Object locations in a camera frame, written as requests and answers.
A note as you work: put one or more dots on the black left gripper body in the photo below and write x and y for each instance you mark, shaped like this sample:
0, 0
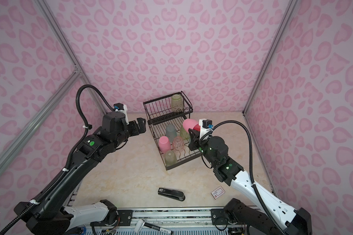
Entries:
139, 127

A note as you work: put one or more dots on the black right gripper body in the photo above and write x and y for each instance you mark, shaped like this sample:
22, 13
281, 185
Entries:
194, 141

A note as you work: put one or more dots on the yellow-green clear cup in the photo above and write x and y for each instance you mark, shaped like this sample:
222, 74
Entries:
184, 134

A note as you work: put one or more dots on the opaque pink cup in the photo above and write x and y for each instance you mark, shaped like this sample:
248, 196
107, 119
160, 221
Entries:
191, 124
164, 144

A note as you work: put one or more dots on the clear pink plastic cup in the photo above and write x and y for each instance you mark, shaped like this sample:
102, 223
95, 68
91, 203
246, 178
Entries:
178, 144

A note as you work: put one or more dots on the yellow-green cup front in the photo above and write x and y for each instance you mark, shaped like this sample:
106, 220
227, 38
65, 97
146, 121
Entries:
170, 158

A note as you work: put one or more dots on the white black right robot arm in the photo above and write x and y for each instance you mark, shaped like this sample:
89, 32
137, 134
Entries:
272, 216

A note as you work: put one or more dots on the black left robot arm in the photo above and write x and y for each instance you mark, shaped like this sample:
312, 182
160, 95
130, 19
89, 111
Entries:
46, 214

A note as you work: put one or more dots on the small red white card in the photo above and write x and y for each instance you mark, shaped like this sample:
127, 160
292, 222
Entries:
218, 192

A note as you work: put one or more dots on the black stapler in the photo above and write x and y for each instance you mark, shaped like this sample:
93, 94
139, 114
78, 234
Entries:
173, 194

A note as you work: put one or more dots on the black marker pen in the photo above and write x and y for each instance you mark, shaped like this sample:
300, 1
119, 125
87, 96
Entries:
141, 223

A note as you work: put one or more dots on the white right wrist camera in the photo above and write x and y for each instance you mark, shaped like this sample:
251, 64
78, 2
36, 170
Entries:
205, 126

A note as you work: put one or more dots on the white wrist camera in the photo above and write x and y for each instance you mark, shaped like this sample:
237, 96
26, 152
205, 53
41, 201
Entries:
122, 108
205, 126

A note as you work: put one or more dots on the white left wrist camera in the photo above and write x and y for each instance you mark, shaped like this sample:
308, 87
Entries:
122, 108

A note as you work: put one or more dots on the black wire dish rack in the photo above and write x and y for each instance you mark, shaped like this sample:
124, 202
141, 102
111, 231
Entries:
165, 117

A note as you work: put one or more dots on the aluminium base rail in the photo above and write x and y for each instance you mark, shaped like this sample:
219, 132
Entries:
179, 220

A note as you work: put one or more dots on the aluminium frame left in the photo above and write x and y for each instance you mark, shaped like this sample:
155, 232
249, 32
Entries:
33, 67

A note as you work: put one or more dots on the aluminium corner frame right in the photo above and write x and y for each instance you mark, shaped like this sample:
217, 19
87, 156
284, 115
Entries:
284, 24

